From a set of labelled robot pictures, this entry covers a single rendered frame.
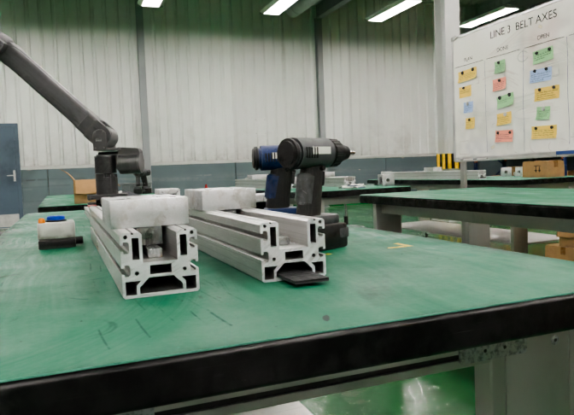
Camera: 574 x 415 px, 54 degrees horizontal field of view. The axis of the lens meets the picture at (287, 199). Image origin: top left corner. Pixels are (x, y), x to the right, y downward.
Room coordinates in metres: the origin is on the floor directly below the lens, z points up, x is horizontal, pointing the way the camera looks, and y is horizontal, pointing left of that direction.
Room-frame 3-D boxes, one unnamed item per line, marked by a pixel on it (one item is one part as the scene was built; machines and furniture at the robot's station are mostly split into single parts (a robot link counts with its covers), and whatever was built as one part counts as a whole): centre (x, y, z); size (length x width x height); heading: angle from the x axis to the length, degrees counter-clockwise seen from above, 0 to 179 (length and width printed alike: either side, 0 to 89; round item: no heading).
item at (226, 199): (1.18, 0.14, 0.87); 0.16 x 0.11 x 0.07; 22
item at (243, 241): (1.18, 0.14, 0.82); 0.80 x 0.10 x 0.09; 22
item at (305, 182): (1.13, -0.07, 0.89); 0.20 x 0.08 x 0.22; 133
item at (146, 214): (0.87, 0.23, 0.87); 0.16 x 0.11 x 0.07; 22
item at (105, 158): (1.53, 0.48, 0.97); 0.07 x 0.06 x 0.07; 89
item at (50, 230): (1.32, 0.54, 0.81); 0.10 x 0.08 x 0.06; 112
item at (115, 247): (1.11, 0.32, 0.82); 0.80 x 0.10 x 0.09; 22
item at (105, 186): (1.53, 0.49, 0.91); 0.10 x 0.07 x 0.07; 112
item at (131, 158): (1.53, 0.45, 1.00); 0.12 x 0.09 x 0.12; 89
